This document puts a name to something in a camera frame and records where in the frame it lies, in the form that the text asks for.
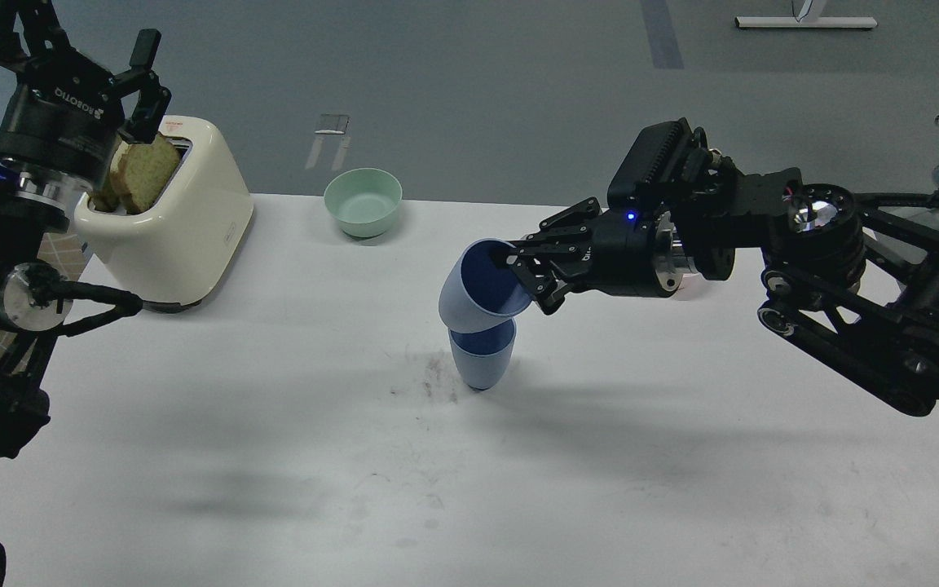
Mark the pink bowl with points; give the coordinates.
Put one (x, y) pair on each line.
(691, 285)

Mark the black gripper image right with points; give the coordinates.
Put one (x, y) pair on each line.
(626, 252)

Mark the toasted bread slice back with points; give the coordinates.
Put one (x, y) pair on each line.
(108, 199)

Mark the toasted bread slice front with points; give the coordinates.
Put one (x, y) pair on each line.
(142, 172)

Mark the blue cup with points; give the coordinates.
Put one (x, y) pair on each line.
(478, 294)
(482, 358)

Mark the mint green bowl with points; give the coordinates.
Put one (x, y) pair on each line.
(365, 202)

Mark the white stand base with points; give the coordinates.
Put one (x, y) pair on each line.
(822, 22)

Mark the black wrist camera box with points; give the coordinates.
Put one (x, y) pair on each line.
(665, 161)

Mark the black Robotiq gripper image left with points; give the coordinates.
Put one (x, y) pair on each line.
(66, 110)

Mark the toasted bread slice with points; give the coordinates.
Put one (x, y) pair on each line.
(142, 172)
(108, 199)

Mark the cream white toaster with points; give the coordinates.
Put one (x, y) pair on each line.
(176, 253)

